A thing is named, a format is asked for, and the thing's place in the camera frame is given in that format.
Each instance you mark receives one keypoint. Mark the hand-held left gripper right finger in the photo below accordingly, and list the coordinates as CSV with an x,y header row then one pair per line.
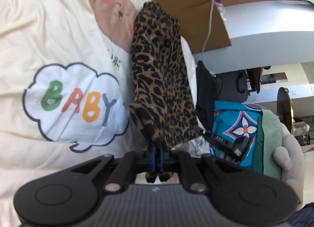
x,y
161,159

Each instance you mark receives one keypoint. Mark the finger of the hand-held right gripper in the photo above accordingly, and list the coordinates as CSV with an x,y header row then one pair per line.
x,y
204,132

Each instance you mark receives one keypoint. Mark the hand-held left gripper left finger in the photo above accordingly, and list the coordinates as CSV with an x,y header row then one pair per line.
x,y
152,158

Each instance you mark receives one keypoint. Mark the leopard print garment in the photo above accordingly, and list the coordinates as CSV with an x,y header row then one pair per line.
x,y
159,82

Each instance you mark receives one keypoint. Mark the blue printed bag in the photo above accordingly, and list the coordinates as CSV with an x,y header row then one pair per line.
x,y
233,119

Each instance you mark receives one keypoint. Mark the folded black garment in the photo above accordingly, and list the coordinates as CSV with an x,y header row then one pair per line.
x,y
204,87

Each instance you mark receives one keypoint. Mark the black chair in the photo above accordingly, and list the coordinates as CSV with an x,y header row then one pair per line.
x,y
245,84

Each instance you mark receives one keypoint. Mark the round gold object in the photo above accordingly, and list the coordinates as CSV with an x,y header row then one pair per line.
x,y
284,109

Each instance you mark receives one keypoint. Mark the clear glass jar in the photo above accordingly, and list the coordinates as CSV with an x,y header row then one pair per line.
x,y
301,127

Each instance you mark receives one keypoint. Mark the dark patterned cloth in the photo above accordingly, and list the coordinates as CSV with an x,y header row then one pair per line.
x,y
304,214

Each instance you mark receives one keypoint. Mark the flattened brown cardboard box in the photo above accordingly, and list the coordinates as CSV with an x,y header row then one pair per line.
x,y
191,8

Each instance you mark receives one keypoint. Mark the cream bear print blanket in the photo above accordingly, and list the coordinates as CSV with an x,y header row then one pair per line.
x,y
61,45

